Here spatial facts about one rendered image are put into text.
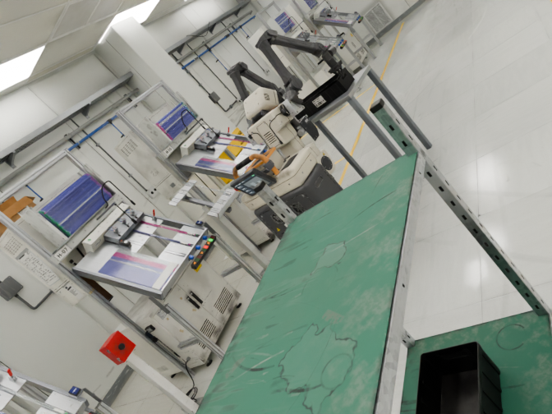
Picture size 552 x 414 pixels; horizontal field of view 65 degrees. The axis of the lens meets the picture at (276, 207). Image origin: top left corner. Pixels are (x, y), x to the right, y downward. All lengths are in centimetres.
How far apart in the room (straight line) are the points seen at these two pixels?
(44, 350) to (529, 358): 415
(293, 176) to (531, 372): 159
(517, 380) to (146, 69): 580
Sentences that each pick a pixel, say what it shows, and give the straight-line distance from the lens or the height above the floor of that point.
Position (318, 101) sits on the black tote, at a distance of 325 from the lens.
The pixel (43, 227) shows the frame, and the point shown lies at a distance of 344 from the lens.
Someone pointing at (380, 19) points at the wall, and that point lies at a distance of 999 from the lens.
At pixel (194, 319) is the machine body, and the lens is 348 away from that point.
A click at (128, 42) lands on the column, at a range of 644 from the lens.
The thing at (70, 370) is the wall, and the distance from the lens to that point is 479.
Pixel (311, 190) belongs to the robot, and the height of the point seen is 63.
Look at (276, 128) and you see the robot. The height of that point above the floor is 98.
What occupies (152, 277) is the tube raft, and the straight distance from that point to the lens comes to 312.
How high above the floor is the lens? 134
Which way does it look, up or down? 15 degrees down
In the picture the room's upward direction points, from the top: 44 degrees counter-clockwise
